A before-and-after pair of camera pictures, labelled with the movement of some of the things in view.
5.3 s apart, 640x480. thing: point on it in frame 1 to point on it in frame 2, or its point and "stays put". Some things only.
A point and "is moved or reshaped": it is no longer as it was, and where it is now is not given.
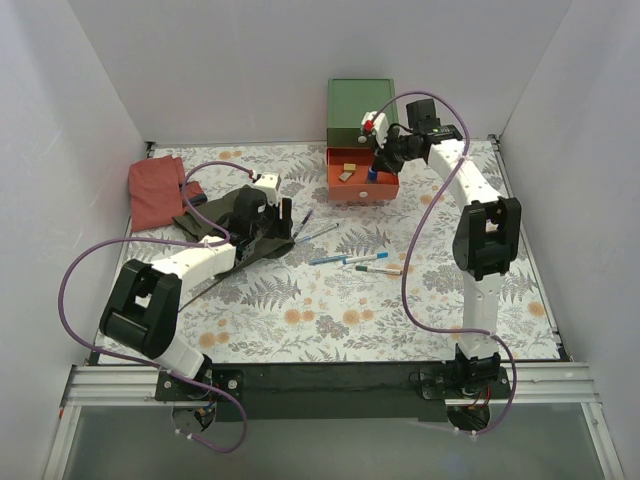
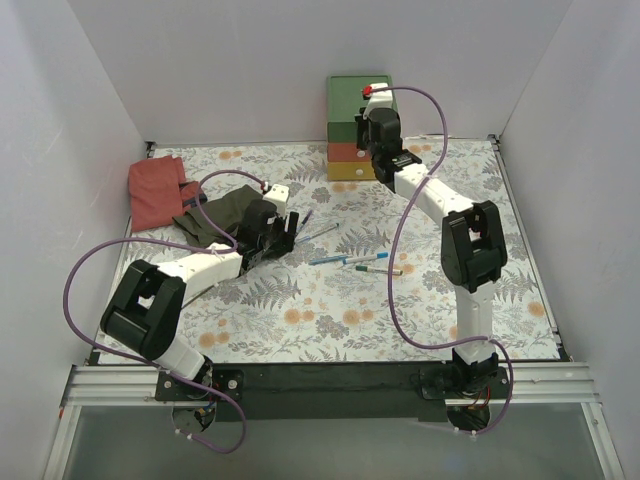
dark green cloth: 205,219 stays put
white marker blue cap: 378,255 stays put
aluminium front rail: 560,385 stays put
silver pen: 306,238 stays put
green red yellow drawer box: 348,101 is moved or reshaped
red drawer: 356,187 is moved or reshaped
